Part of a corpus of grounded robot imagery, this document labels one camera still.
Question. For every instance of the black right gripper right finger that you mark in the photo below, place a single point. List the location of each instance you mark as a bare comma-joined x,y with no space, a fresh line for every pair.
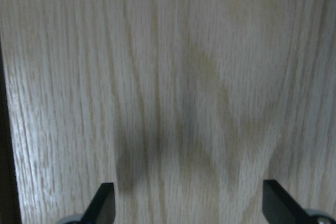
279,207

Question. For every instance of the wooden drawer cabinet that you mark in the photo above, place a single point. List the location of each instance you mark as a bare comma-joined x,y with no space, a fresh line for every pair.
186,105

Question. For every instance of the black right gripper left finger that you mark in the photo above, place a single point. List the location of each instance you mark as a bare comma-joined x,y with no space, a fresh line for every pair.
102,207

